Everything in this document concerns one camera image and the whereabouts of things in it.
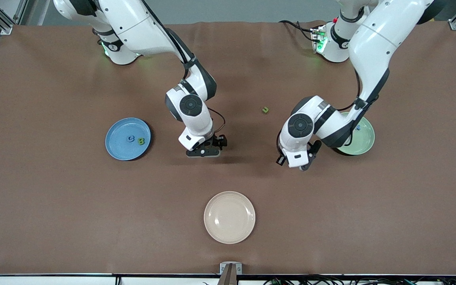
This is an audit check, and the brown table cover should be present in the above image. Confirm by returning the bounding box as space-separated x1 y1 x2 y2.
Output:
0 21 456 276

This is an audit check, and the blue plate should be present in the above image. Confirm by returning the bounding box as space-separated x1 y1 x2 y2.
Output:
105 117 152 161

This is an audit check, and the green plate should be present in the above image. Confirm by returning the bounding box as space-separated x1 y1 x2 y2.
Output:
337 112 375 156

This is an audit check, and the beige plate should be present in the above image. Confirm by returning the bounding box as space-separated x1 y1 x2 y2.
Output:
203 191 256 245

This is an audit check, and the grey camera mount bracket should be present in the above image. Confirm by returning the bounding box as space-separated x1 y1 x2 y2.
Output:
219 261 243 285

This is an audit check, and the white table edge rail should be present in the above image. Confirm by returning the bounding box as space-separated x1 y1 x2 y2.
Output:
0 273 456 285

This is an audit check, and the black left arm base cable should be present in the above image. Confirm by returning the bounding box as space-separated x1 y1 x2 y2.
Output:
279 20 316 42

